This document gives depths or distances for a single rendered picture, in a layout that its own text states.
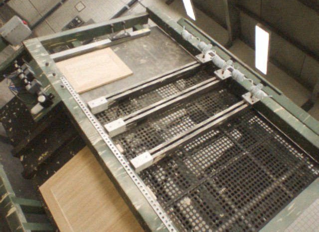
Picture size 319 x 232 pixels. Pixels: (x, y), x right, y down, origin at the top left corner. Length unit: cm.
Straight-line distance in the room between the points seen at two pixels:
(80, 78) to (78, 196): 85
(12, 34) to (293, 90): 616
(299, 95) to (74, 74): 582
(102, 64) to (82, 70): 17
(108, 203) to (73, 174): 35
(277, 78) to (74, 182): 608
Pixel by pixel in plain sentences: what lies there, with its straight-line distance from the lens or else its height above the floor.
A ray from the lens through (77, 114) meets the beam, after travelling 193.
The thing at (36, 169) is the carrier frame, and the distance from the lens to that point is 228.
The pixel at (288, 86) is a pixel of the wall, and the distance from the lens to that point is 734.
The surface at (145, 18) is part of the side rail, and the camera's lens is 301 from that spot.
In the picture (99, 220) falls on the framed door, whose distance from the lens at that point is 195.
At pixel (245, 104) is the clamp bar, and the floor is 176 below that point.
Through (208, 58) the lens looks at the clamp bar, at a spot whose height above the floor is 186.
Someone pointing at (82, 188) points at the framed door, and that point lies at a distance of 204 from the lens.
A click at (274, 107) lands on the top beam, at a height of 190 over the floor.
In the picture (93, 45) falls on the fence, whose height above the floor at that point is 121.
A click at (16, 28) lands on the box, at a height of 87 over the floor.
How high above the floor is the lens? 120
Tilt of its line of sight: 1 degrees up
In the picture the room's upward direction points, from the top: 48 degrees clockwise
